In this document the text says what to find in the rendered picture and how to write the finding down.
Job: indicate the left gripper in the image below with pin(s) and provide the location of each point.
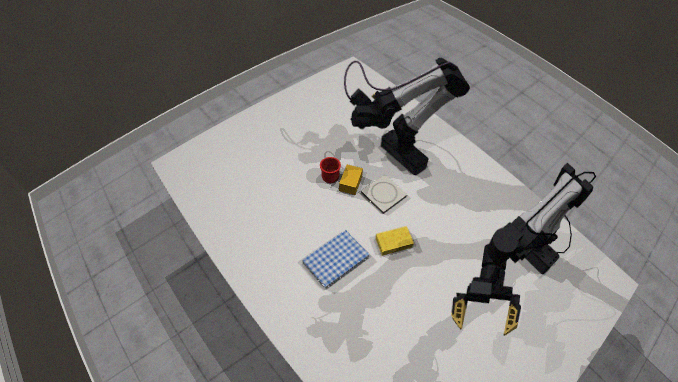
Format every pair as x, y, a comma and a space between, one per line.
504, 293

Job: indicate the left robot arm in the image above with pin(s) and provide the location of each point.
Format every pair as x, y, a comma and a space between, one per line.
505, 240

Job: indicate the red cup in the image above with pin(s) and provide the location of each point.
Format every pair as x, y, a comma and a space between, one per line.
327, 166

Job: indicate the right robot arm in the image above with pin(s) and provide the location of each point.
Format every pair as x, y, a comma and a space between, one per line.
406, 126

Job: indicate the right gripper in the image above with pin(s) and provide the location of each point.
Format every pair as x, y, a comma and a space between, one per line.
373, 96

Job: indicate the blue and white checkered towel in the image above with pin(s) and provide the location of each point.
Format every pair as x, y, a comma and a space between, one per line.
335, 259

